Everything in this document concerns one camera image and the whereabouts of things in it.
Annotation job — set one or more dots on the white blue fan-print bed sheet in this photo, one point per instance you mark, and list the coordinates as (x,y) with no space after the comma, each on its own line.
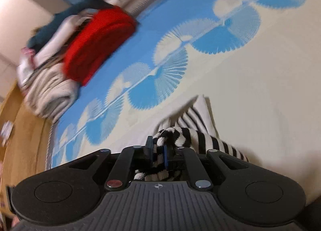
(250,70)

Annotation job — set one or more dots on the red folded cloth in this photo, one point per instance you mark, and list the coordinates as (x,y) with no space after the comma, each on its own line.
(100,43)

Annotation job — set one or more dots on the wooden bed frame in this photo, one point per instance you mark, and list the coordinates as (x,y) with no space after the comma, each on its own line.
(25,150)

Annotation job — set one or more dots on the white pink garment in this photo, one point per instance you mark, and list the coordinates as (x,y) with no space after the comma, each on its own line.
(59,39)

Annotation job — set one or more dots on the black white striped top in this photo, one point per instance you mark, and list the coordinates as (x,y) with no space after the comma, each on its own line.
(198,137)

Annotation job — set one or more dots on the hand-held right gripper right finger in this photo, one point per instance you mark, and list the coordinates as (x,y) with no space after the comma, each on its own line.
(165,157)

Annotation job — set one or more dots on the beige folded cloth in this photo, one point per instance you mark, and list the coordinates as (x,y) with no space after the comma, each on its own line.
(47,95)

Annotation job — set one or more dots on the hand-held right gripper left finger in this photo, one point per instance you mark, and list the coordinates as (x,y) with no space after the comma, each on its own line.
(151,156)

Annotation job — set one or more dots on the dark teal cloth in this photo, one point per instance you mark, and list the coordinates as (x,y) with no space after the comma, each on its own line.
(57,24)

